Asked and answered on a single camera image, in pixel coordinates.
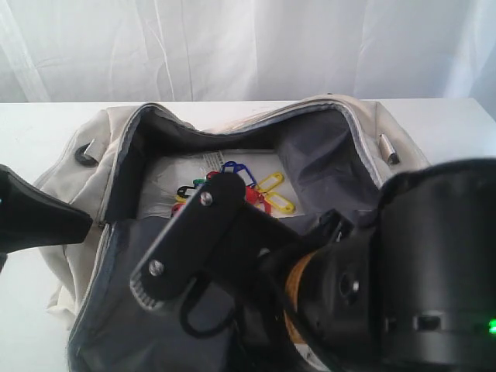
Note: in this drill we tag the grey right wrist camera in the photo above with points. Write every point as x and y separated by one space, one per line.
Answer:
182 249

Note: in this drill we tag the colourful key tag bunch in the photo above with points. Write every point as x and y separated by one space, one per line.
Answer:
261 194

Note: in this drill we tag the white backdrop curtain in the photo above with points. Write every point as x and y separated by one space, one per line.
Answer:
123 51

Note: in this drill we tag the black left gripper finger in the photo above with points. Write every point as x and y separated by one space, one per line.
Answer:
31 218

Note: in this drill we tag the cream fabric duffel bag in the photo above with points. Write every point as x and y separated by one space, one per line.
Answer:
337 151

